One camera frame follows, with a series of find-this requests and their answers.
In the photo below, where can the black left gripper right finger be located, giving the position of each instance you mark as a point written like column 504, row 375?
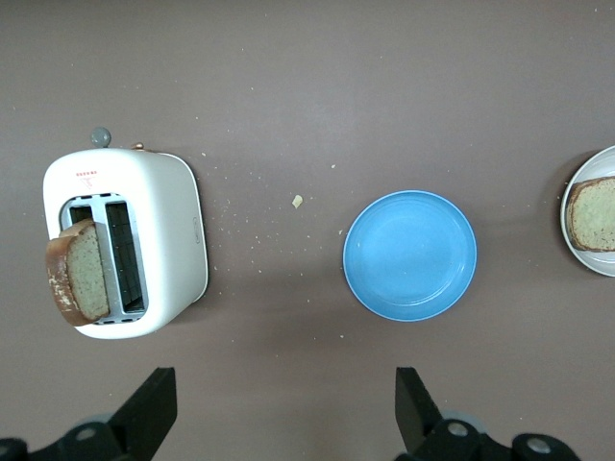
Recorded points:
column 418, row 418

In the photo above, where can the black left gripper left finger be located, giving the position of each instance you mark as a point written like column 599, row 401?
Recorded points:
column 144, row 413

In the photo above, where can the dark crust bread slice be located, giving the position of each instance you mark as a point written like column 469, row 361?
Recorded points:
column 84, row 274

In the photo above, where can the light crust bread slice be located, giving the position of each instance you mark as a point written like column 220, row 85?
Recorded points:
column 593, row 216

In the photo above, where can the blue plate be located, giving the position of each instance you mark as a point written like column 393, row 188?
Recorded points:
column 410, row 254

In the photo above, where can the white toaster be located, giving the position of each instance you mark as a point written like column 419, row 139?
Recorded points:
column 163, row 240

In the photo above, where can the beige plate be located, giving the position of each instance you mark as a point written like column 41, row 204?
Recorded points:
column 591, row 261

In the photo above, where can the small bread crumb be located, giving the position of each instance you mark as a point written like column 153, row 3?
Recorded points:
column 297, row 201

